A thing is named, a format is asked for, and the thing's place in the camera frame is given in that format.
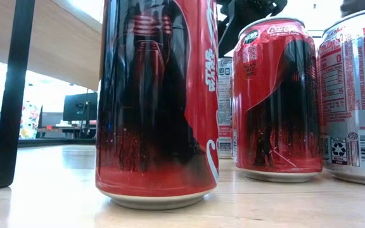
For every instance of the red Coca-Cola can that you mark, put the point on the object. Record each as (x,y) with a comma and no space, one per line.
(157,111)
(277,104)

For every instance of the wooden shelf with black legs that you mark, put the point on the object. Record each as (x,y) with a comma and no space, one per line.
(59,44)

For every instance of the silver Diet Coke can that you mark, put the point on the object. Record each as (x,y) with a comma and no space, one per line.
(356,95)

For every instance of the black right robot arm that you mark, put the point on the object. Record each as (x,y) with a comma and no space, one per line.
(360,4)

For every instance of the colourful patterned bag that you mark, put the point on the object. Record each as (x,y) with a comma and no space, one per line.
(30,122)

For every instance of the black metal table frame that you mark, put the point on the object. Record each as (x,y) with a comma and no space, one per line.
(49,142)

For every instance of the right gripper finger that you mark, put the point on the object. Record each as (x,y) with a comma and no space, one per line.
(228,35)

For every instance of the black computer monitor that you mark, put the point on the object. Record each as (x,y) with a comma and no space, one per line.
(79,107)

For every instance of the background desk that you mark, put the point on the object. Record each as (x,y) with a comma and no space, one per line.
(65,130)

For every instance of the silver can with black lid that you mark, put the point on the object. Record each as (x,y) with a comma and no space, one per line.
(225,104)

